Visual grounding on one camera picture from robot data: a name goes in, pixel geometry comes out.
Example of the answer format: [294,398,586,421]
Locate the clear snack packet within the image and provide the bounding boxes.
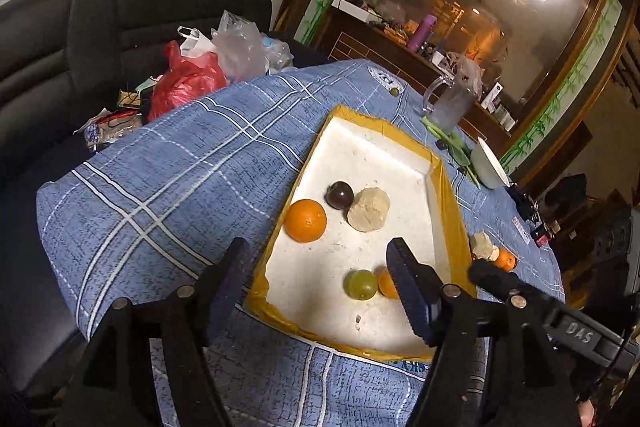
[75,107,143,152]

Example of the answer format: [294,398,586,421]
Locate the green grape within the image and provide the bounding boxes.
[343,269,377,300]

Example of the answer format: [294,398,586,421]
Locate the pale blue plastic bag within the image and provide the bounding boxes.
[262,34,295,72]

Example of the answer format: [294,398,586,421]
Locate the dark cloth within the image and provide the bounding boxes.
[545,174,588,208]

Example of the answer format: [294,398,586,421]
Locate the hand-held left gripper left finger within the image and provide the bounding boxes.
[47,237,253,427]

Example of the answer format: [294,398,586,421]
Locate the white bowl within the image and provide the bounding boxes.
[470,137,511,189]

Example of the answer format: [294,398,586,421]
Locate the clear plastic bag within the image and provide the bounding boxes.
[210,10,267,82]

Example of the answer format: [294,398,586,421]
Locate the white foam box yellow tape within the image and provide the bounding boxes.
[244,104,477,363]

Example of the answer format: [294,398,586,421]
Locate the flat white box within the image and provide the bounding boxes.
[331,0,383,25]

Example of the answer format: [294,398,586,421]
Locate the translucent plastic bag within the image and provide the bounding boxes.
[446,52,483,100]

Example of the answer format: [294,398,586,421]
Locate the dark plum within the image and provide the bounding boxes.
[325,181,355,210]

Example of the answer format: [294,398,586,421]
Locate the clear glass mug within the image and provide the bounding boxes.
[421,74,476,131]

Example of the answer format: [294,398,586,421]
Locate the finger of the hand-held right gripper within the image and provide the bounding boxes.
[468,259,551,325]

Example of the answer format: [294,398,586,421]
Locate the black power strip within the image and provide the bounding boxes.
[510,184,538,220]

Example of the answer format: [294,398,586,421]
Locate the white plastic bag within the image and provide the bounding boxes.
[178,27,218,58]

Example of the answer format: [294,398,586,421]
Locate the wooden mirror cabinet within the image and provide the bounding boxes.
[272,0,640,188]

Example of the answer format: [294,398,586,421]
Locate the blue plaid tablecloth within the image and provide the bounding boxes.
[36,58,566,427]

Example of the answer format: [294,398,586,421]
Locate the white tube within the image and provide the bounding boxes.
[482,82,506,110]

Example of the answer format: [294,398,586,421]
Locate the black sofa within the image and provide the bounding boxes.
[0,0,331,427]

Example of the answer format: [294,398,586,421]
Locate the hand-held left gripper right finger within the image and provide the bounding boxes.
[386,237,581,427]

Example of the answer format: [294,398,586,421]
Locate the purple bottle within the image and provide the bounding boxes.
[407,14,437,52]

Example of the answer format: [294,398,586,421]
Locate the green vegetable stalks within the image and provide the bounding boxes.
[421,116,482,188]

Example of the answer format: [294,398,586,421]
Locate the red plastic bag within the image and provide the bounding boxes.
[147,41,228,124]

